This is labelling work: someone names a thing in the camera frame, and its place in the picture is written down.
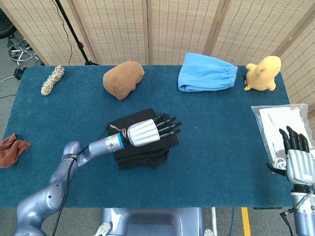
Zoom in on black stool with chrome base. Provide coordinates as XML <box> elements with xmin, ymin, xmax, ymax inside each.
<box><xmin>0</xmin><ymin>8</ymin><xmax>40</xmax><ymax>68</ymax></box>

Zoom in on clear bag with white garment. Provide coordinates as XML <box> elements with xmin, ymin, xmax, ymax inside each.
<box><xmin>250</xmin><ymin>103</ymin><xmax>315</xmax><ymax>175</ymax></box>

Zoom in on thin black hanging cable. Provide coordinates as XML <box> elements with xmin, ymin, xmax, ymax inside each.
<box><xmin>50</xmin><ymin>0</ymin><xmax>73</xmax><ymax>65</ymax></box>

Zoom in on beige braided rope bundle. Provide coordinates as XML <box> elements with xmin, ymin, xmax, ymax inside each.
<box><xmin>40</xmin><ymin>65</ymin><xmax>66</xmax><ymax>96</ymax></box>

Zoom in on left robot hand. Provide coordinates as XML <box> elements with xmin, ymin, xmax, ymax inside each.
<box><xmin>127</xmin><ymin>113</ymin><xmax>182</xmax><ymax>148</ymax></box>

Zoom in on yellow plush toy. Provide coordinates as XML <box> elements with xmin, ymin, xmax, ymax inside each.
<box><xmin>243</xmin><ymin>56</ymin><xmax>282</xmax><ymax>92</ymax></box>

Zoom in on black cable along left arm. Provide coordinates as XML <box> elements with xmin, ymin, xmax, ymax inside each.
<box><xmin>51</xmin><ymin>124</ymin><xmax>111</xmax><ymax>236</ymax></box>

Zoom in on black power adapter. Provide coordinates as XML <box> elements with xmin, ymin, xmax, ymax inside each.
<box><xmin>13</xmin><ymin>68</ymin><xmax>25</xmax><ymax>81</ymax></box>

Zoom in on light blue folded garment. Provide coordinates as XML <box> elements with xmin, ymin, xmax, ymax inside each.
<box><xmin>177</xmin><ymin>53</ymin><xmax>239</xmax><ymax>93</ymax></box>

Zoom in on brown plush toy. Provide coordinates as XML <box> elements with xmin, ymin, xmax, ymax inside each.
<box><xmin>102</xmin><ymin>60</ymin><xmax>145</xmax><ymax>101</ymax></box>

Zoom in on white floor cable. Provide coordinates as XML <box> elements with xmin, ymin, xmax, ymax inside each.
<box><xmin>0</xmin><ymin>75</ymin><xmax>18</xmax><ymax>84</ymax></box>

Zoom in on white table leg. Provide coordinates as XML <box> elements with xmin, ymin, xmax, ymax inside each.
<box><xmin>211</xmin><ymin>207</ymin><xmax>219</xmax><ymax>236</ymax></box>

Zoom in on rust brown crumpled cloth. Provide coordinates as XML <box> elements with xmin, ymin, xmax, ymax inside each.
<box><xmin>0</xmin><ymin>132</ymin><xmax>32</xmax><ymax>169</ymax></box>

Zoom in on black tripod stand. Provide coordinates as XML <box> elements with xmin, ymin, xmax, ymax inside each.
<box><xmin>54</xmin><ymin>0</ymin><xmax>100</xmax><ymax>66</ymax></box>

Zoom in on dark blue table mat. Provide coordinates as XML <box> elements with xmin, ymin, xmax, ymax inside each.
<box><xmin>0</xmin><ymin>65</ymin><xmax>311</xmax><ymax>209</ymax></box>

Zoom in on black trousers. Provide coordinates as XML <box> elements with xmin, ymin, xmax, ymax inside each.
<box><xmin>105</xmin><ymin>108</ymin><xmax>180</xmax><ymax>171</ymax></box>

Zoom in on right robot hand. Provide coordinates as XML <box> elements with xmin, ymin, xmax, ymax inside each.
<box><xmin>267</xmin><ymin>126</ymin><xmax>315</xmax><ymax>185</ymax></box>

